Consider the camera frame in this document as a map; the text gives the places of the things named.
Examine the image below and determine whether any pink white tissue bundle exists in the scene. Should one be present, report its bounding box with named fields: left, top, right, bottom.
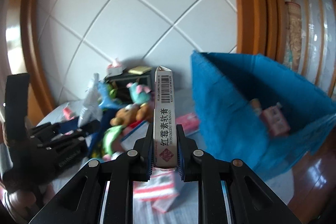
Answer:
left=133, top=168, right=184, bottom=213

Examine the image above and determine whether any tall ointment box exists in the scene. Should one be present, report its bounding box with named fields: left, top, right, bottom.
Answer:
left=153, top=66, right=178, bottom=169

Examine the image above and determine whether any person's left hand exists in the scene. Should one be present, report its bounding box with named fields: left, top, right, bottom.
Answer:
left=1, top=183, right=41, bottom=223

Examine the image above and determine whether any small pink tissue packet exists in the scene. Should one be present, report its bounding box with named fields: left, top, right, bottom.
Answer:
left=63, top=106, right=75, bottom=121

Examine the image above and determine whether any white blue mask box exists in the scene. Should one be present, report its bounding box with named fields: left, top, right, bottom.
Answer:
left=121, top=121, right=149, bottom=150

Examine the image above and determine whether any green cloth plush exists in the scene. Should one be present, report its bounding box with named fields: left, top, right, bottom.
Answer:
left=102, top=126, right=125, bottom=161

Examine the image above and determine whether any pink tissue pack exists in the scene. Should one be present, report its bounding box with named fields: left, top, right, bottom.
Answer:
left=176, top=113, right=200, bottom=136

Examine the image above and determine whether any brown bear plush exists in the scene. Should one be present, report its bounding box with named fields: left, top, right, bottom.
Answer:
left=110, top=103, right=154, bottom=128

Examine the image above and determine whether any pink white box in bin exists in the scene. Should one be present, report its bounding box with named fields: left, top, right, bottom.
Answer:
left=260, top=103, right=290, bottom=137

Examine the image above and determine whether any light blue plastic hanger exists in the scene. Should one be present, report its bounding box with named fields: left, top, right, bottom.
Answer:
left=98, top=81, right=123, bottom=110

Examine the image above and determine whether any green frog plush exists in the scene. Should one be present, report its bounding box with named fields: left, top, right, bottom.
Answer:
left=108, top=81, right=122, bottom=105

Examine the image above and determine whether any teal pink plush toy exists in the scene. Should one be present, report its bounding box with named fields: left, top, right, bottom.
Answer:
left=126, top=79, right=152, bottom=106

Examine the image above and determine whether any blue plastic storage bin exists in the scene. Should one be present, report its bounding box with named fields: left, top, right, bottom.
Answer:
left=191, top=52, right=335, bottom=180

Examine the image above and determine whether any black box on bed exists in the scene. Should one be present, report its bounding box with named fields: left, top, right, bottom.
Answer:
left=104, top=72, right=152, bottom=103

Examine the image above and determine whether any small tissue box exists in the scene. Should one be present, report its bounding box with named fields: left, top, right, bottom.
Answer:
left=106, top=58, right=123, bottom=77

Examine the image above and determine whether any yellow sticky note pad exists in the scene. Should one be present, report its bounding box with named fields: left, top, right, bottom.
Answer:
left=128, top=66, right=152, bottom=75

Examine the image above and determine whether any rolled patterned rug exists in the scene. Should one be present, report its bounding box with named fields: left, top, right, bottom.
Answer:
left=283, top=2, right=302, bottom=72

